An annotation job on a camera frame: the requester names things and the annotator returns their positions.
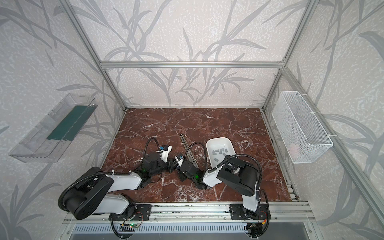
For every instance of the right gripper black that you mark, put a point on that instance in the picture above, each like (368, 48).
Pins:
(183, 167)

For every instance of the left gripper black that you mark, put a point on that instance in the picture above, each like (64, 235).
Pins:
(163, 163)

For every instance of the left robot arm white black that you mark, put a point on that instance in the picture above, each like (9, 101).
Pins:
(92, 192)

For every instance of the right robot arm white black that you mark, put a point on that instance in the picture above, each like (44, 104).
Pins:
(240, 172)

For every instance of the grey staple strips pile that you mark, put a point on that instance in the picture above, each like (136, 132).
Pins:
(220, 152)

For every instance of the white plastic tray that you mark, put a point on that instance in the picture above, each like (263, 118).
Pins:
(216, 143)

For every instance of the green circuit board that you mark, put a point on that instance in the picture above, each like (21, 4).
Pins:
(129, 227)

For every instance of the pink item in basket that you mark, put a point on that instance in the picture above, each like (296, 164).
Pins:
(294, 151)

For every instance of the clear plastic wall bin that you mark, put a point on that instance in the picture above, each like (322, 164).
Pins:
(48, 140)

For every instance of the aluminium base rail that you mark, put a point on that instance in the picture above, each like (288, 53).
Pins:
(219, 212)

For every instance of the white wire mesh basket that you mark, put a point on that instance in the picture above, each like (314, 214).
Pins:
(298, 124)

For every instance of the aluminium cage frame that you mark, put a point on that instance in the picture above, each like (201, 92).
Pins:
(355, 173)

